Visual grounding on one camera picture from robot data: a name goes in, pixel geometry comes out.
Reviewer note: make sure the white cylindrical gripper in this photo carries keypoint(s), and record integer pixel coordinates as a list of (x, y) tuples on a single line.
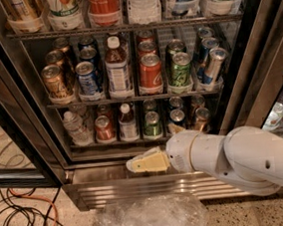
[(179, 151)]

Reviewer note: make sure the red coke can bottom front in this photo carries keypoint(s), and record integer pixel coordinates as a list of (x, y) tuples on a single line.
[(104, 128)]

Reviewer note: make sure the red coke can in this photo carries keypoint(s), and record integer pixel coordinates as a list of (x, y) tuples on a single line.
[(104, 128), (146, 47), (145, 35), (150, 71), (105, 110)]

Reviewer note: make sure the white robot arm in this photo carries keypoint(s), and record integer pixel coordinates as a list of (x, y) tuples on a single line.
[(248, 158)]

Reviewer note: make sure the green can bottom front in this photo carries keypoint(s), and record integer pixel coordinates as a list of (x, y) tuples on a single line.
[(151, 124)]

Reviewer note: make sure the green can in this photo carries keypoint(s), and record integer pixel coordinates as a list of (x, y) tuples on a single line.
[(151, 124), (172, 47), (179, 70), (149, 106)]

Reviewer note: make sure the blue can bottom front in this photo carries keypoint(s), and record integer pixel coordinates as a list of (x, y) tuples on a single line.
[(177, 117)]

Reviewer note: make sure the brown tea bottle bottom shelf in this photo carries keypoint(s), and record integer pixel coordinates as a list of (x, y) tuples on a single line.
[(128, 123)]

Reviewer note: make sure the brown tea bottle shelf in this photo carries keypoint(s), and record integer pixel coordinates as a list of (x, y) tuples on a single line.
[(117, 65), (128, 123)]

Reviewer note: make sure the gold can bottom front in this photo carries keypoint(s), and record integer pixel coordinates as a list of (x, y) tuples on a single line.
[(201, 119)]

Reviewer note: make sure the gold can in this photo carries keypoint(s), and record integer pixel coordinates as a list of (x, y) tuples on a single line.
[(196, 102), (57, 57), (64, 45), (53, 77), (201, 119)]

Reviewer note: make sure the green can bottom rear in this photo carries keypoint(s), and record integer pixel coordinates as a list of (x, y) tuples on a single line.
[(149, 106)]

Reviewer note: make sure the blue can bottom rear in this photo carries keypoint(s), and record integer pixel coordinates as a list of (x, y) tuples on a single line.
[(175, 103)]

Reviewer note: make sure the gold can bottom rear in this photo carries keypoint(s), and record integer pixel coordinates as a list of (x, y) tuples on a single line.
[(196, 102)]

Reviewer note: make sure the red coke can bottom rear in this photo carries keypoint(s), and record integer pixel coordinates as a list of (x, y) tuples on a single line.
[(105, 110)]

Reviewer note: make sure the green can middle front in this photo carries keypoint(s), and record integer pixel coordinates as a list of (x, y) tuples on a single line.
[(179, 70)]

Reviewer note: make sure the red coke can middle front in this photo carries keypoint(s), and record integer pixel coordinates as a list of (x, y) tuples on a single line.
[(150, 71)]

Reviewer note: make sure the clear water bottle bottom shelf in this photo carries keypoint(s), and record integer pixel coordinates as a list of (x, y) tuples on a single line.
[(75, 127)]

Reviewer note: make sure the clear water bottle shelf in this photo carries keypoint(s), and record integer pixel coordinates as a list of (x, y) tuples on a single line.
[(143, 8), (75, 127)]

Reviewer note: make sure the slim redbull can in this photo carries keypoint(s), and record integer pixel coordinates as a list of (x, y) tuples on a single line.
[(201, 33), (216, 59), (203, 54)]

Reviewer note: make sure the brown tea bottle middle shelf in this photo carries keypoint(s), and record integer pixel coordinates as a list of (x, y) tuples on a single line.
[(117, 65)]

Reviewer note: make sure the green can middle rear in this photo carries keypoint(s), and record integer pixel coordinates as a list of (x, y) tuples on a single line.
[(172, 47)]

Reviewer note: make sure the blue pepsi can middle front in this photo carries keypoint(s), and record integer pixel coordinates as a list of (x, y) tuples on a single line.
[(88, 78)]

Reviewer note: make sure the blue pepsi can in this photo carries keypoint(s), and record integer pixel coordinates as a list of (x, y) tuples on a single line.
[(87, 42), (88, 78), (91, 55)]

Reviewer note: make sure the slim redbull can middle front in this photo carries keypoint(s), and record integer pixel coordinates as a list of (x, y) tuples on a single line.
[(216, 59)]

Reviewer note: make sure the red coke can middle rear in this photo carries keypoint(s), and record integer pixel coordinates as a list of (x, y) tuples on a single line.
[(145, 35)]

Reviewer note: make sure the white can right fridge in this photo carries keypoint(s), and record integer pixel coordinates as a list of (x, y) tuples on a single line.
[(273, 120)]

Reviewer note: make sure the slim redbull can middle rear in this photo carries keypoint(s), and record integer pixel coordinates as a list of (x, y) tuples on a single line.
[(201, 33)]

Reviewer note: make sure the blue pepsi can middle rear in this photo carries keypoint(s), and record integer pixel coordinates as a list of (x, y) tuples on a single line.
[(87, 42)]

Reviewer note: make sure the gold can middle front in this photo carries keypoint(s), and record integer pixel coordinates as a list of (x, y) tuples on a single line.
[(53, 77)]

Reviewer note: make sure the gold can middle rear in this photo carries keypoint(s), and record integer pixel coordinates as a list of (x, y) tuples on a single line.
[(64, 45)]

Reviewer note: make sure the clear water bottle top shelf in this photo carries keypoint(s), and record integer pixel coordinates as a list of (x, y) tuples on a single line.
[(143, 8)]

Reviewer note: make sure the open glass fridge door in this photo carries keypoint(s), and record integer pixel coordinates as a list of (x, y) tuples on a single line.
[(20, 118)]

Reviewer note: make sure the red coke bottle top shelf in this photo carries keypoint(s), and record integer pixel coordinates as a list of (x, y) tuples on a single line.
[(104, 11)]

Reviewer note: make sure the crumpled clear plastic bag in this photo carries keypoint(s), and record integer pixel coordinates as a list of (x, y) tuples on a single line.
[(162, 210)]

